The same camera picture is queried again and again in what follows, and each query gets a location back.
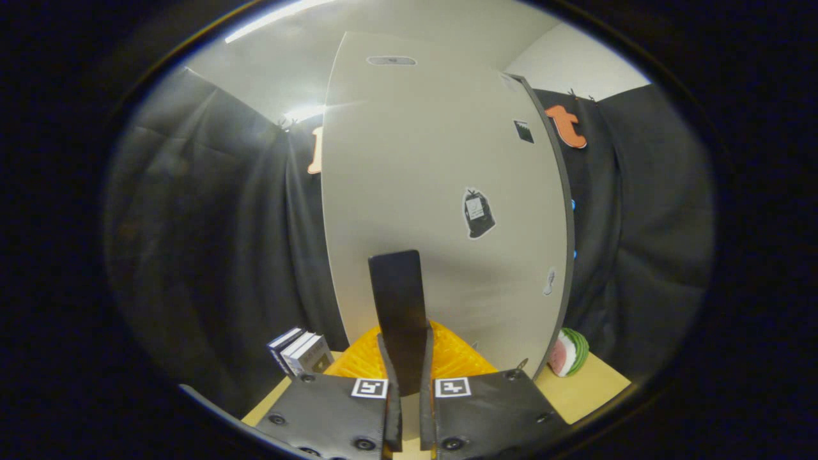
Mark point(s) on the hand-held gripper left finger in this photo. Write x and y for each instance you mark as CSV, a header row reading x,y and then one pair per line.
x,y
391,409

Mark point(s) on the book with picture cover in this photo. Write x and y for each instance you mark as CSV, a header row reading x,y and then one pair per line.
x,y
316,359

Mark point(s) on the toy watermelon slice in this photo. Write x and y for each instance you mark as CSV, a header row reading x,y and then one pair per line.
x,y
569,352

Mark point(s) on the white book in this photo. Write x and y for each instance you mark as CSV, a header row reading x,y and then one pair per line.
x,y
297,351

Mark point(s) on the grey shoe cabinet door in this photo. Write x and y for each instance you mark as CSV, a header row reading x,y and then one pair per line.
x,y
415,160

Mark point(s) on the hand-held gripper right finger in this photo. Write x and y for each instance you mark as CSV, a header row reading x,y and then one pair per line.
x,y
427,409

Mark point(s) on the dark blue book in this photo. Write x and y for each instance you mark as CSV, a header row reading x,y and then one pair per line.
x,y
279,348

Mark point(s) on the black backdrop cloth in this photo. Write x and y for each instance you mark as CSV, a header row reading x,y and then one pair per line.
x,y
211,243

